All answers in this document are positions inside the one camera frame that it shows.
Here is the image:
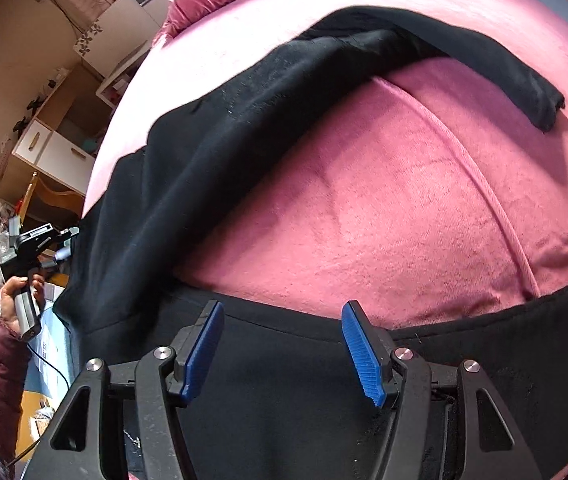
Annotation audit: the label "pink bed sheet mattress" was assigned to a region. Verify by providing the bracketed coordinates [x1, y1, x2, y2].
[85, 0, 568, 327]

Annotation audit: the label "black cable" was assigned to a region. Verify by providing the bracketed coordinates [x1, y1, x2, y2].
[5, 343, 72, 468]

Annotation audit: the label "black pants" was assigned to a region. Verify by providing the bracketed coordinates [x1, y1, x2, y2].
[31, 6, 568, 479]

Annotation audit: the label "white nightstand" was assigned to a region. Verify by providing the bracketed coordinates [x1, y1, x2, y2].
[96, 40, 151, 110]

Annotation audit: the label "person left hand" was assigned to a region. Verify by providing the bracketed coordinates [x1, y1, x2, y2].
[0, 271, 46, 340]

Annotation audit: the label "wooden desk white cabinet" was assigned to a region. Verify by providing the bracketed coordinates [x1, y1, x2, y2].
[0, 64, 111, 205]

